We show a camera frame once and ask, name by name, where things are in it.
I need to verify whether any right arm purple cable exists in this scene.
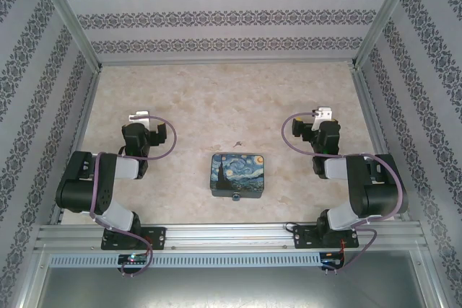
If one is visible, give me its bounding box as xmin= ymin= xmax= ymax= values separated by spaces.
xmin=282 ymin=113 xmax=404 ymax=276

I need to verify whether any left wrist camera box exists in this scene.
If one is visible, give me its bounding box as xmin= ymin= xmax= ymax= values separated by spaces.
xmin=128 ymin=109 xmax=152 ymax=129

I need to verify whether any aluminium mounting rail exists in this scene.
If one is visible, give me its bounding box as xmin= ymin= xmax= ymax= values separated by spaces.
xmin=34 ymin=223 xmax=424 ymax=252

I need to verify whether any right controller circuit board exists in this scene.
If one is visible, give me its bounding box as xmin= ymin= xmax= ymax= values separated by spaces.
xmin=321 ymin=258 xmax=347 ymax=270

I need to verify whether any left controller circuit board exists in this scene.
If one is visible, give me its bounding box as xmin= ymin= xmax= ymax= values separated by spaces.
xmin=118 ymin=254 xmax=150 ymax=266

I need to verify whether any slotted grey cable duct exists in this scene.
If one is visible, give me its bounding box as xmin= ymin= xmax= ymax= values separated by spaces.
xmin=48 ymin=252 xmax=323 ymax=268

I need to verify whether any starry night tin box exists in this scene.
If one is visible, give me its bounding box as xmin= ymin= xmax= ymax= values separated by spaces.
xmin=209 ymin=152 xmax=268 ymax=201

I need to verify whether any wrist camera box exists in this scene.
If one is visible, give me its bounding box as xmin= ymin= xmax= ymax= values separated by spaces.
xmin=128 ymin=109 xmax=152 ymax=129
xmin=312 ymin=106 xmax=334 ymax=122

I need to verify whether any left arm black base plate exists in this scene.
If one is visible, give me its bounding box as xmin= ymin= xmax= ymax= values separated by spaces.
xmin=100 ymin=226 xmax=168 ymax=252

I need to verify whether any aluminium table side rail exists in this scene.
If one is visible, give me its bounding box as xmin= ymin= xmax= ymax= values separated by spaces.
xmin=350 ymin=68 xmax=411 ymax=222
xmin=49 ymin=69 xmax=103 ymax=226

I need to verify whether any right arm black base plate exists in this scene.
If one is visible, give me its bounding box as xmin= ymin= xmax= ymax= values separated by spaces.
xmin=292 ymin=224 xmax=360 ymax=250

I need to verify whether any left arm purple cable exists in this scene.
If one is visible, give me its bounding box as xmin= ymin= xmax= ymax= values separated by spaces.
xmin=89 ymin=114 xmax=178 ymax=277

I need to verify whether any aluminium frame post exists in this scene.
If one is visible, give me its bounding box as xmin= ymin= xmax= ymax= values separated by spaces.
xmin=31 ymin=0 xmax=105 ymax=71
xmin=350 ymin=0 xmax=424 ymax=69

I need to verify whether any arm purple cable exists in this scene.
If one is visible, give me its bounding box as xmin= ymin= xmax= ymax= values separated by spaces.
xmin=89 ymin=114 xmax=178 ymax=277
xmin=282 ymin=113 xmax=404 ymax=276

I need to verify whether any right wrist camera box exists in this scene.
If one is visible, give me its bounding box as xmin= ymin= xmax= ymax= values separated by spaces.
xmin=312 ymin=106 xmax=334 ymax=122

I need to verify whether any aluminium back rail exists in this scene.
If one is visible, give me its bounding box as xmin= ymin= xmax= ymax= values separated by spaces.
xmin=99 ymin=57 xmax=357 ymax=68

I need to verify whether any controller circuit board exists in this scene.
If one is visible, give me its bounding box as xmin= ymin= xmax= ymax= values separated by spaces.
xmin=321 ymin=258 xmax=347 ymax=270
xmin=118 ymin=254 xmax=150 ymax=266

